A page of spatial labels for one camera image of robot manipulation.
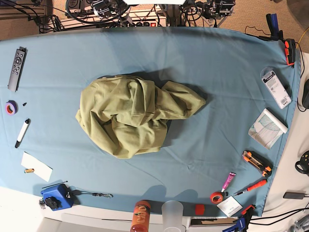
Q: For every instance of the orange handled screwdriver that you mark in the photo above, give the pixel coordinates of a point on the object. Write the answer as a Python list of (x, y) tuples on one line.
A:
[(255, 186)]

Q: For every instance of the blue bar clamp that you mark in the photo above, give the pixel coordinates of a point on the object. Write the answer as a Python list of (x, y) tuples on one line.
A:
[(243, 221)]

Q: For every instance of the olive green t-shirt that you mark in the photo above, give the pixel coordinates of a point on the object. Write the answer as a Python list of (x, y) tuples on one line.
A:
[(126, 115)]

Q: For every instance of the orange drink can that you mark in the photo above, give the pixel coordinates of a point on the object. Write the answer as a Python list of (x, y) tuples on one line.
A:
[(141, 217)]

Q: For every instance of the black power adapter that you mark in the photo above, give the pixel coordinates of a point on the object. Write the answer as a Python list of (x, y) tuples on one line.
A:
[(294, 195)]

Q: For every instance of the blue table cloth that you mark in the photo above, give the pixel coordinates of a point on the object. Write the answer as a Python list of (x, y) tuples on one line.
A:
[(221, 65)]

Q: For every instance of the small gold battery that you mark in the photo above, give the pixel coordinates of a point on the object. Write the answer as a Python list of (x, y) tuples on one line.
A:
[(28, 170)]

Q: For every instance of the black power strip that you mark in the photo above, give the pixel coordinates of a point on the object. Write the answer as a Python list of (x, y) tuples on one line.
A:
[(147, 23)]

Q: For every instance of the orange black utility knife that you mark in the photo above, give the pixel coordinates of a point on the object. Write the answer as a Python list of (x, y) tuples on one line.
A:
[(260, 163)]

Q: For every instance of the pink glue tube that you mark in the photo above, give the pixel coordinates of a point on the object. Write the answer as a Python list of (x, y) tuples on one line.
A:
[(228, 181)]

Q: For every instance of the blue black clamp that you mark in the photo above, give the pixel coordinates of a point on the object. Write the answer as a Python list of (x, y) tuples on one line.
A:
[(275, 33)]

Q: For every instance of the white marker pen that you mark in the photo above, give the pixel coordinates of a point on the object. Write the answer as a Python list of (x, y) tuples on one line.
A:
[(22, 132)]

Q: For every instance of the white paper card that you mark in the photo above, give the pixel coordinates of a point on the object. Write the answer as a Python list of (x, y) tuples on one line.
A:
[(40, 169)]

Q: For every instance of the white square card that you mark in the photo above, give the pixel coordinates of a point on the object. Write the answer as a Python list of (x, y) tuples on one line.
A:
[(229, 206)]

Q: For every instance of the orange black clamp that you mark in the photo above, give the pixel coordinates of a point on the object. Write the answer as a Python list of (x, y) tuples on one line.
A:
[(290, 52)]

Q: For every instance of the grey remote control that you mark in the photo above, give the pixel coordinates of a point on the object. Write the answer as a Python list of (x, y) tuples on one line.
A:
[(17, 67)]

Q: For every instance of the black computer mouse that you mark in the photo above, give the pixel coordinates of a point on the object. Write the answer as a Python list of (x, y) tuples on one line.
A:
[(305, 97)]

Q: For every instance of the purple tape roll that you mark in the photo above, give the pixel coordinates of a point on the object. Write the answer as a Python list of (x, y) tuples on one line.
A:
[(11, 107)]

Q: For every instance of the orange tape roll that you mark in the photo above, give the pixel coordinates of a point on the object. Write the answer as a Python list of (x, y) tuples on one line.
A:
[(217, 197)]

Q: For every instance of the black zip tie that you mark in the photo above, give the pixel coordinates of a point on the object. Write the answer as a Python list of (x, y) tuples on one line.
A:
[(54, 184)]

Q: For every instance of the blue box with knob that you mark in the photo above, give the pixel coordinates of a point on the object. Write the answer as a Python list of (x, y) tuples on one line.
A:
[(57, 197)]

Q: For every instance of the frosted plastic cup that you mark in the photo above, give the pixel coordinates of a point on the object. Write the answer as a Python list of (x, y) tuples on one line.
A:
[(172, 214)]

